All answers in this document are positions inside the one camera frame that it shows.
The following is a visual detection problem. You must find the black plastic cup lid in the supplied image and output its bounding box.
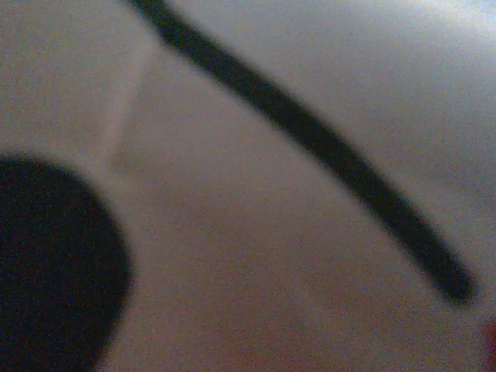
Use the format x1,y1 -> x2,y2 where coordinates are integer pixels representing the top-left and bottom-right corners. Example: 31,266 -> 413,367
0,153 -> 133,372

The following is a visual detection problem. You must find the red white paper bag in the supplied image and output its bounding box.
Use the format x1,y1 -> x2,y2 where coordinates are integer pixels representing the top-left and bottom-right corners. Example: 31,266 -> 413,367
0,0 -> 496,372

